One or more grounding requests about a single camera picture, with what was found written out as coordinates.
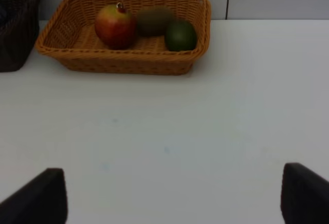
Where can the red green pomegranate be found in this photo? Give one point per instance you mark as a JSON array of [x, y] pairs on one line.
[[115, 26]]

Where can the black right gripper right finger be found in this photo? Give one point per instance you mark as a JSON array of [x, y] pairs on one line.
[[304, 195]]

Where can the dark brown wicker basket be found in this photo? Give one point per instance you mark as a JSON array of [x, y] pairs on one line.
[[19, 31]]

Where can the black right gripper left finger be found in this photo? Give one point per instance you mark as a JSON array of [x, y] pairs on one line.
[[41, 200]]

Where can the brown kiwi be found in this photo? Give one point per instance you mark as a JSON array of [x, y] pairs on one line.
[[153, 21]]

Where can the orange wicker basket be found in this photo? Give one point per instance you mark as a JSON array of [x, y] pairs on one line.
[[70, 38]]

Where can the green lime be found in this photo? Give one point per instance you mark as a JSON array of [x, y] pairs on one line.
[[180, 35]]

